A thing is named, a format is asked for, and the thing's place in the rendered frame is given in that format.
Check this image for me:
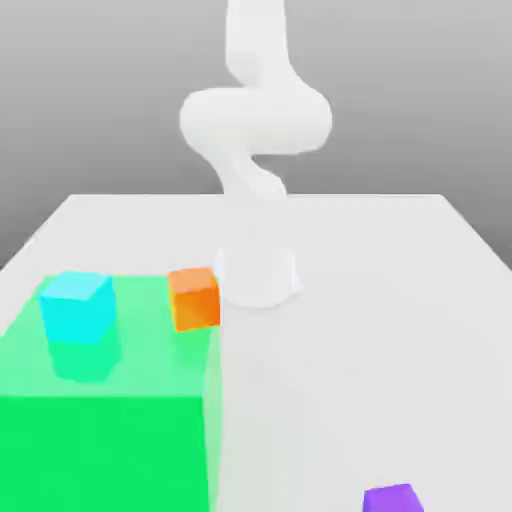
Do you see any small orange cube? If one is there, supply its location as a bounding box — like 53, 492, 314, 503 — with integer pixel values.
167, 266, 222, 333

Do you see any small cyan cube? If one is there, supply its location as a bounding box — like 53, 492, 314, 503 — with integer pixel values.
38, 270, 118, 346

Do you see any small purple cube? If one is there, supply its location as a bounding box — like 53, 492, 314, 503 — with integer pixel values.
362, 483, 425, 512

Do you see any large green box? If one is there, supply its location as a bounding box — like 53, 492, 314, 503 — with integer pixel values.
0, 274, 223, 512

